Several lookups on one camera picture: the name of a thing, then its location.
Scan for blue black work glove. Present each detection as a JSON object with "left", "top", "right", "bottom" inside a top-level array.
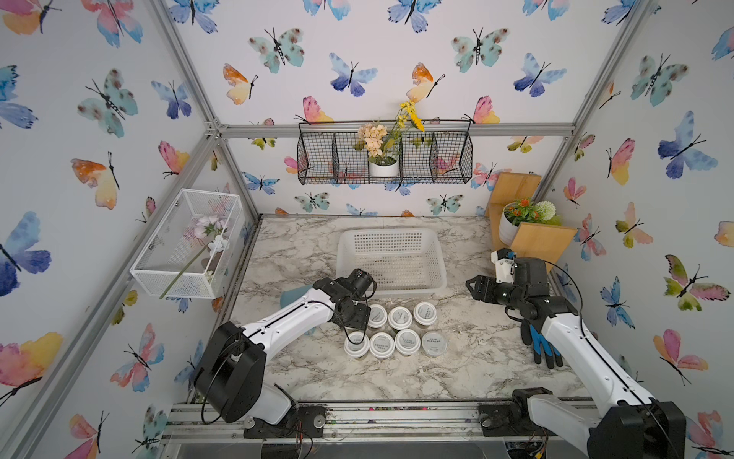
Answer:
[{"left": 520, "top": 319, "right": 564, "bottom": 369}]

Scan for yogurt cup without cap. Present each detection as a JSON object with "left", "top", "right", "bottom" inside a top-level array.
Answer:
[{"left": 422, "top": 331, "right": 448, "bottom": 358}]

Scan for black wire wall basket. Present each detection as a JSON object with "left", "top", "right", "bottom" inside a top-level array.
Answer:
[{"left": 296, "top": 120, "right": 473, "bottom": 185}]

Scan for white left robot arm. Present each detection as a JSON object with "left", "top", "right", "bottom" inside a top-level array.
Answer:
[{"left": 193, "top": 269, "right": 377, "bottom": 426}]

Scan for white pot beige flowers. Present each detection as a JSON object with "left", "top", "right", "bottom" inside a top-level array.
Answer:
[{"left": 354, "top": 99, "right": 425, "bottom": 179}]

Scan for white pot green plant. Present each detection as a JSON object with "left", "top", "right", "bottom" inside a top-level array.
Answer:
[{"left": 499, "top": 198, "right": 562, "bottom": 246}]

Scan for white wire mesh box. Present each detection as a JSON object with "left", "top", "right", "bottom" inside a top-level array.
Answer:
[{"left": 130, "top": 189, "right": 245, "bottom": 299}]

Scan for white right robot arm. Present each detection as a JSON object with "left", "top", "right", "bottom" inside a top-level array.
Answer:
[{"left": 466, "top": 250, "right": 686, "bottom": 458}]

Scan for pink artificial flower stem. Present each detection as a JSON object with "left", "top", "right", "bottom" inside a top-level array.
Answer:
[{"left": 160, "top": 215, "right": 229, "bottom": 299}]

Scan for white plastic perforated basket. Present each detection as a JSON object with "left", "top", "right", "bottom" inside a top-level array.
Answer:
[{"left": 336, "top": 228, "right": 447, "bottom": 298}]

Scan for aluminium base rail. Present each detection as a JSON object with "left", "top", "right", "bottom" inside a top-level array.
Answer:
[{"left": 164, "top": 399, "right": 560, "bottom": 446}]

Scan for wooden corner shelf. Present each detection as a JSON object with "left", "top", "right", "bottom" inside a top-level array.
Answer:
[{"left": 483, "top": 172, "right": 576, "bottom": 263}]

